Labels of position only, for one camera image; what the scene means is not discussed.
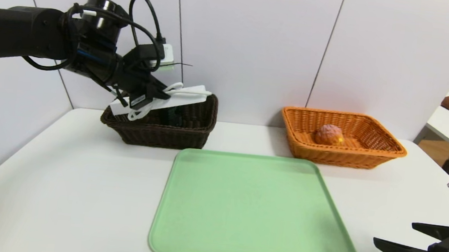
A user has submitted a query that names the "brown cream puff bread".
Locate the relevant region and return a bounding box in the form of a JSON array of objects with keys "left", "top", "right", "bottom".
[{"left": 314, "top": 123, "right": 346, "bottom": 147}]

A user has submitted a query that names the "white power strip with cable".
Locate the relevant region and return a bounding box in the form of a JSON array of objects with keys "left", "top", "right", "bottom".
[{"left": 108, "top": 76, "right": 213, "bottom": 128}]

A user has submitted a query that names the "black pump bottle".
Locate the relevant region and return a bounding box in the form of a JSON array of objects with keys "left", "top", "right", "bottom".
[{"left": 161, "top": 104, "right": 188, "bottom": 126}]

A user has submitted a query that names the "orange wicker basket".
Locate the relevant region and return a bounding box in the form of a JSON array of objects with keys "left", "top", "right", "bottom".
[{"left": 277, "top": 105, "right": 410, "bottom": 173}]

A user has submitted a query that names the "dark brown wicker basket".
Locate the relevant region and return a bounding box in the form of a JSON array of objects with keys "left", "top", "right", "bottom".
[{"left": 98, "top": 83, "right": 220, "bottom": 153}]

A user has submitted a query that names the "light green plastic tray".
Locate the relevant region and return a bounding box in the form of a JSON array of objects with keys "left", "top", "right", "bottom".
[{"left": 147, "top": 145, "right": 368, "bottom": 252}]

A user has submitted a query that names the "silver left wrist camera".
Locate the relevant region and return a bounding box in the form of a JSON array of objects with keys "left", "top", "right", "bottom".
[{"left": 148, "top": 42, "right": 176, "bottom": 72}]

